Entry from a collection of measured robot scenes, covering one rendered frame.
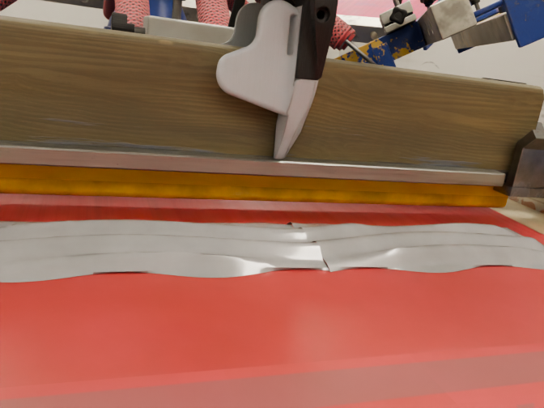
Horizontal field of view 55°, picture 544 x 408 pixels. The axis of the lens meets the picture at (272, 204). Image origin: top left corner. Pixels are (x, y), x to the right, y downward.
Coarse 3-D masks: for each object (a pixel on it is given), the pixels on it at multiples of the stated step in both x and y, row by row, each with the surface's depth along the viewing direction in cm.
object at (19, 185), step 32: (0, 192) 31; (32, 192) 31; (64, 192) 32; (96, 192) 32; (128, 192) 33; (160, 192) 34; (192, 192) 34; (224, 192) 35; (256, 192) 36; (288, 192) 36; (320, 192) 37; (352, 192) 38; (384, 192) 39
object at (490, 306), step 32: (384, 224) 36; (416, 224) 38; (512, 224) 41; (352, 288) 26; (384, 288) 26; (416, 288) 27; (448, 288) 27; (480, 288) 28; (512, 288) 28; (384, 320) 23; (416, 320) 23; (448, 320) 24; (480, 320) 24; (512, 320) 25; (416, 352) 21
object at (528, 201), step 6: (510, 198) 49; (516, 198) 48; (522, 198) 48; (528, 198) 47; (534, 198) 46; (540, 198) 46; (522, 204) 48; (528, 204) 47; (534, 204) 46; (540, 204) 46; (540, 210) 46
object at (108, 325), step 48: (0, 288) 21; (48, 288) 22; (96, 288) 22; (144, 288) 23; (192, 288) 24; (240, 288) 24; (288, 288) 25; (336, 288) 26; (0, 336) 18; (48, 336) 19; (96, 336) 19; (144, 336) 19; (192, 336) 20; (240, 336) 20; (288, 336) 21; (336, 336) 21; (384, 336) 22; (0, 384) 16
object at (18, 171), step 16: (0, 176) 30; (16, 176) 31; (32, 176) 31; (48, 176) 31; (64, 176) 31; (80, 176) 32; (96, 176) 32; (112, 176) 32; (128, 176) 33; (144, 176) 33; (160, 176) 33; (176, 176) 34; (192, 176) 34; (208, 176) 34; (224, 176) 35; (240, 176) 35; (256, 176) 35; (272, 176) 36; (400, 192) 39; (416, 192) 40; (432, 192) 40; (448, 192) 41; (464, 192) 41; (480, 192) 42; (496, 192) 42
